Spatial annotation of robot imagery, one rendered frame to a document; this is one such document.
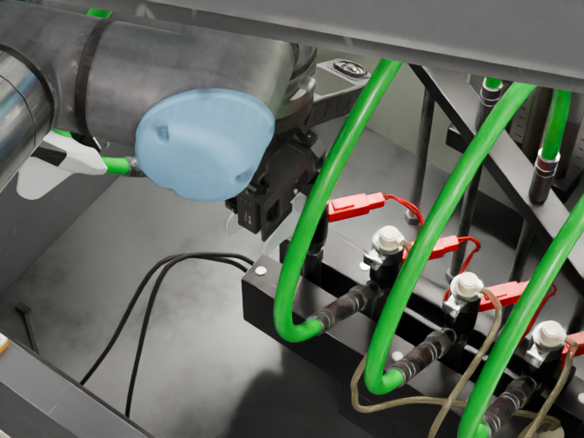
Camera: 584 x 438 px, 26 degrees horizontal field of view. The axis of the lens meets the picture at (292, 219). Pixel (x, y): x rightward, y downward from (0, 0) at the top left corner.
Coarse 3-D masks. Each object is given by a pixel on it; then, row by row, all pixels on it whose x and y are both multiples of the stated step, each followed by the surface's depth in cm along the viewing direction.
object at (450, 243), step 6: (438, 240) 113; (444, 240) 113; (450, 240) 113; (456, 240) 113; (438, 246) 112; (444, 246) 113; (450, 246) 113; (456, 246) 113; (408, 252) 112; (432, 252) 112; (438, 252) 112; (444, 252) 113; (402, 258) 112; (432, 258) 113; (402, 264) 112
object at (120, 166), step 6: (90, 12) 92; (96, 12) 92; (102, 12) 92; (108, 12) 92; (60, 132) 99; (66, 132) 99; (102, 156) 105; (108, 162) 105; (114, 162) 106; (120, 162) 106; (126, 162) 107; (108, 168) 105; (114, 168) 106; (120, 168) 106; (126, 168) 107; (120, 174) 107
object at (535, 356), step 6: (534, 348) 104; (540, 348) 104; (528, 354) 103; (534, 354) 104; (540, 354) 104; (546, 354) 104; (528, 360) 103; (534, 360) 103; (540, 360) 103; (534, 366) 104
